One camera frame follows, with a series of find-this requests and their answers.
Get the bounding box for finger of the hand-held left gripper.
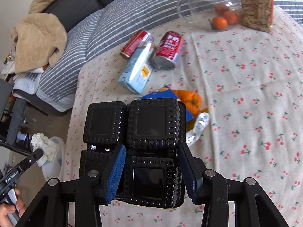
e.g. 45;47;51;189
17;148;45;171

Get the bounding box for silver drink can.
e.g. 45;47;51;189
120;30;154;58

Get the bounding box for round glass jar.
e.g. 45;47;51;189
177;0;242;31

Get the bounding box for silver foil wrapper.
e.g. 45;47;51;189
187;112;210;147

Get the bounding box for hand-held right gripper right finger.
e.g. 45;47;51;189
177;142;290;227

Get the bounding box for small orange fruit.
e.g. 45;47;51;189
212;16;228;29
224;11;239;25
215;3;230;14

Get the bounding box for person's left hand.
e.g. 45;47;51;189
0;187;27;227

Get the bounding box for black plastic biscuit tray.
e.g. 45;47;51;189
79;99;187;210

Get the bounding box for white tissue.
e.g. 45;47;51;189
31;134;61;167

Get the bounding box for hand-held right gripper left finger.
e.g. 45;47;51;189
15;144;127;227

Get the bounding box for glass jar of seeds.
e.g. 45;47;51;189
238;0;275;32

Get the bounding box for beige fleece garment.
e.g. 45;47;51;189
11;0;68;72

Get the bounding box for red drink can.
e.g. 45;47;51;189
151;31;184;70

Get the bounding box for cherry print tablecloth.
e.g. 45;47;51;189
64;5;303;227

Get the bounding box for blue snack bag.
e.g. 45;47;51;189
135;85;194;122

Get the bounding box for white quilted cloth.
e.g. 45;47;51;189
12;72;42;98

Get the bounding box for light blue milk carton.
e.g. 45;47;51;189
118;41;155;94

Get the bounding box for grey chair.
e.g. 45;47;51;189
0;79;27;147

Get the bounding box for grey striped quilt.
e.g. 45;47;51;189
12;0;303;113

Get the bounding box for orange tangerine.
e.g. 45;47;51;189
173;89;202;116

